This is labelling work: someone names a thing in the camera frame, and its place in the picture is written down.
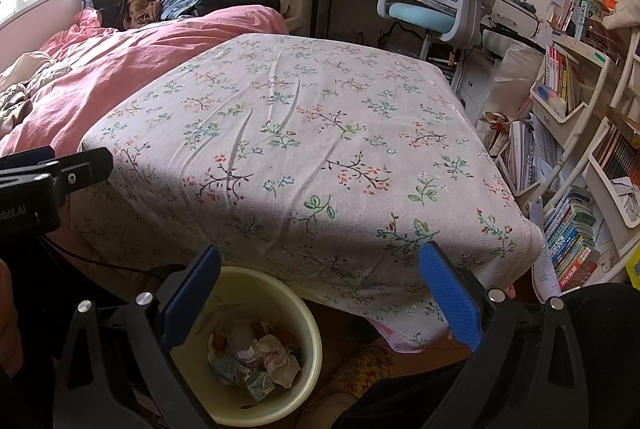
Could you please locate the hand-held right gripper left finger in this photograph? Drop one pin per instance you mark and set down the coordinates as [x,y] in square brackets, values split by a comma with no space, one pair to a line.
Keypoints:
[192,294]

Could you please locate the yellow floral slipper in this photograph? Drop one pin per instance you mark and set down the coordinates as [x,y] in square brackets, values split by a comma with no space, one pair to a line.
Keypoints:
[355,374]

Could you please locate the pink duvet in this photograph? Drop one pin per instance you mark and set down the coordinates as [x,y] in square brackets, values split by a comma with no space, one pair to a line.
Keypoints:
[125,59]

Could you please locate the yellow trash bin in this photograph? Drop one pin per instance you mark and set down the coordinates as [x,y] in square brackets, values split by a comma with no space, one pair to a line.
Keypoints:
[300,309]

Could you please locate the beige canvas bag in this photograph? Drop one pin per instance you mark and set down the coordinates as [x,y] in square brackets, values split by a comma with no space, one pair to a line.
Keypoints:
[515,84]

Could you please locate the blue jeans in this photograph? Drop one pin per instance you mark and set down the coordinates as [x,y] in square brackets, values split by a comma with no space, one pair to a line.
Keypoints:
[182,1]

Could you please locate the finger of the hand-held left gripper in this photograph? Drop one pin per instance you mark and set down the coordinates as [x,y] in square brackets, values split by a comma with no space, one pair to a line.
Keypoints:
[25,159]
[90,169]

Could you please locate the stack of books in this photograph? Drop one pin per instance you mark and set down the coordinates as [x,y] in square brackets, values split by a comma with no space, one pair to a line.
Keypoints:
[570,239]

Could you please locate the black garment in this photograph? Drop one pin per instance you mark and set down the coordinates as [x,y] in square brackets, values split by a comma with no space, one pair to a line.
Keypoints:
[240,4]

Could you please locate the brown garment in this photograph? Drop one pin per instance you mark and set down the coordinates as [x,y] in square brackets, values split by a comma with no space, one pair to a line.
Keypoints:
[142,11]

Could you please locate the person's leg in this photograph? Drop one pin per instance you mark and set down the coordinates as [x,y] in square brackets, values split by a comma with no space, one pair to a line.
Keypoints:
[615,359]

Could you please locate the person's left hand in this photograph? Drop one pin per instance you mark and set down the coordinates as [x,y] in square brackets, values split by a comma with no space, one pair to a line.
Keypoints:
[9,324]

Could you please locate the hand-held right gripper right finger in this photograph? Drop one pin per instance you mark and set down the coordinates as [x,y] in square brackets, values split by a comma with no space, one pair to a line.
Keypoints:
[450,299]

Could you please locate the white bookshelf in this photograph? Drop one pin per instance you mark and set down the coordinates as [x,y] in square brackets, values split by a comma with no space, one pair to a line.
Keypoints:
[575,109]

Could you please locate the white crumpled quilt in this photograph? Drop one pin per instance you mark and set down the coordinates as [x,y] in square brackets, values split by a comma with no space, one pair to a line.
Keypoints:
[30,74]

